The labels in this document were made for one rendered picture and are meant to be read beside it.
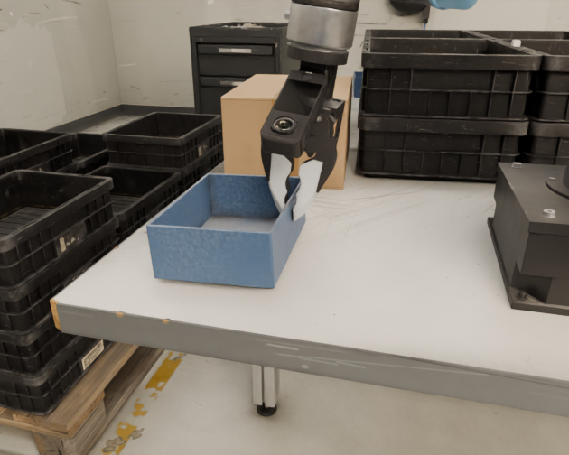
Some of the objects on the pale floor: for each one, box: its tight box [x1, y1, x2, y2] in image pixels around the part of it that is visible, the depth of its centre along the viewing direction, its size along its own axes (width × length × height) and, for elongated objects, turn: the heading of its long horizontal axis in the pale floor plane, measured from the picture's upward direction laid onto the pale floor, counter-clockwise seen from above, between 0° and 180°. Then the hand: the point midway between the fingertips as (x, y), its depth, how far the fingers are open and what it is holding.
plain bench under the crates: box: [50, 89, 569, 421], centre depth 125 cm, size 160×160×70 cm
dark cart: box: [189, 22, 301, 163], centre depth 277 cm, size 60×45×90 cm
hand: (289, 212), depth 65 cm, fingers closed, pressing on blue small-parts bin
